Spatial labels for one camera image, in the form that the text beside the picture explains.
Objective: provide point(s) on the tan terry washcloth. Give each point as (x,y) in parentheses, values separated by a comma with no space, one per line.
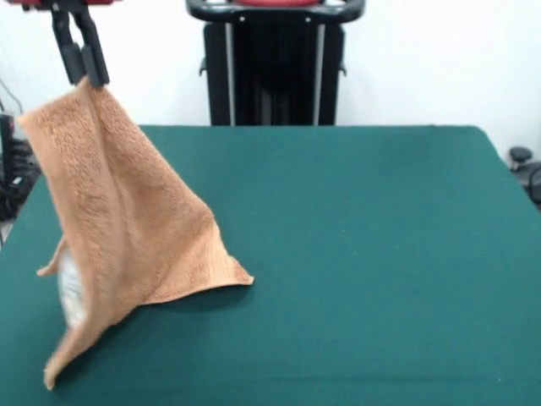
(118,203)

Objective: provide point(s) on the dark green table cloth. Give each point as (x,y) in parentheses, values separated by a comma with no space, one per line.
(338,254)

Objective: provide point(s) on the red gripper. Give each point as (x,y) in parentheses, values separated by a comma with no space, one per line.
(63,1)

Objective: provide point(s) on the black electrical equipment pile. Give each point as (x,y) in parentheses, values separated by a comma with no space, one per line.
(12,190)

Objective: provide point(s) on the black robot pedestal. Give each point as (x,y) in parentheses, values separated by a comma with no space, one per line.
(274,76)

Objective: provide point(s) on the black office chair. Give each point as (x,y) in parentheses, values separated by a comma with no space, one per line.
(520,154)

